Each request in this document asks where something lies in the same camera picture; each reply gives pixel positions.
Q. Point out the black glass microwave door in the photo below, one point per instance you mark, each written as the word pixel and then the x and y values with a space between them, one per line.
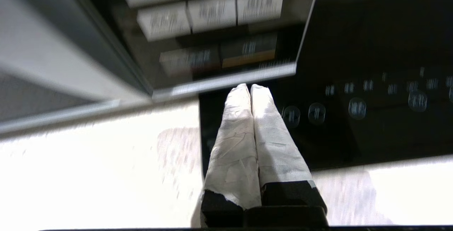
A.
pixel 53 46

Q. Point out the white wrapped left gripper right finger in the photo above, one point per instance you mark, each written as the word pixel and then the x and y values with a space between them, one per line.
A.
pixel 276 146

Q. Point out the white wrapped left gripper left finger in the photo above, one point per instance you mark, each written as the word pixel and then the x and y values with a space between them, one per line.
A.
pixel 233 153

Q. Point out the silver Panasonic microwave oven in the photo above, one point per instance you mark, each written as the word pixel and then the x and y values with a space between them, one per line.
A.
pixel 212 29

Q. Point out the black induction cooktop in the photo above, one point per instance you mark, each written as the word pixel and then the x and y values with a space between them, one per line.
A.
pixel 371 46

